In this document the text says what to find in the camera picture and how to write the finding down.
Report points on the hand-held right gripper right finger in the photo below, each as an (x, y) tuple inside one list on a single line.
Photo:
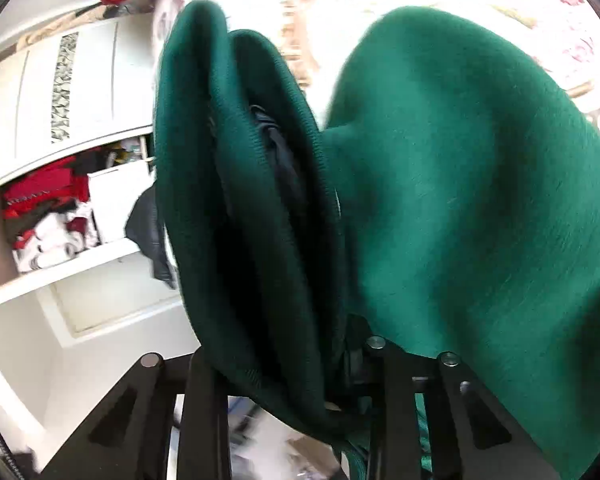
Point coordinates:
[(400, 410)]

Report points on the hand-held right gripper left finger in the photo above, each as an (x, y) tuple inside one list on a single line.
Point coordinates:
[(205, 410)]

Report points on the green and cream varsity jacket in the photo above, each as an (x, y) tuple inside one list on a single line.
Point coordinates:
[(455, 185)]

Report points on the pile of red white clothes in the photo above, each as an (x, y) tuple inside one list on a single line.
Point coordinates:
[(45, 195)]

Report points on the dark grey garment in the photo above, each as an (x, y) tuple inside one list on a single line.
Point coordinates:
[(147, 230)]

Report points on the white box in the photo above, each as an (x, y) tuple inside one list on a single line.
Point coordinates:
[(115, 200)]

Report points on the white wardrobe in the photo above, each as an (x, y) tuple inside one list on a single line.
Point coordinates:
[(105, 70)]

